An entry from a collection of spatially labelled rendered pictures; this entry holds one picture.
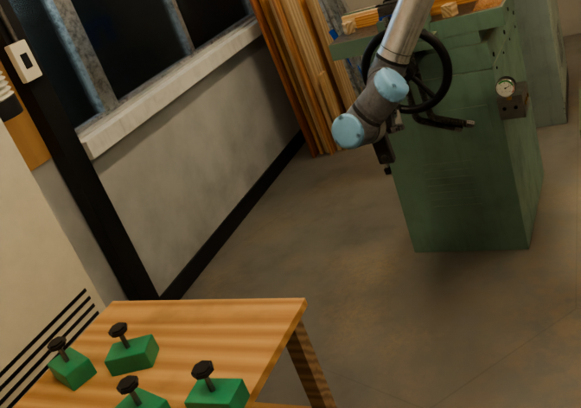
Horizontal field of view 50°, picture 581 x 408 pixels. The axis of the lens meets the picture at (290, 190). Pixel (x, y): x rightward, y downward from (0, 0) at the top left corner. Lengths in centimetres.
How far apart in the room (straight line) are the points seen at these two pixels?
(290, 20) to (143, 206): 142
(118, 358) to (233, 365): 29
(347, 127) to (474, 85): 71
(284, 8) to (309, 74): 40
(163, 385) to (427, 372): 88
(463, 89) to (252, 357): 119
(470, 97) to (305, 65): 160
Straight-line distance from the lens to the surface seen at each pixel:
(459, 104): 220
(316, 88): 364
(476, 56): 213
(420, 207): 243
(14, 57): 227
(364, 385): 205
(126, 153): 270
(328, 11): 304
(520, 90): 216
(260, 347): 146
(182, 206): 294
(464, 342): 210
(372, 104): 155
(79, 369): 164
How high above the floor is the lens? 138
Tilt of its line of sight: 23 degrees down
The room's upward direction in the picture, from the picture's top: 20 degrees counter-clockwise
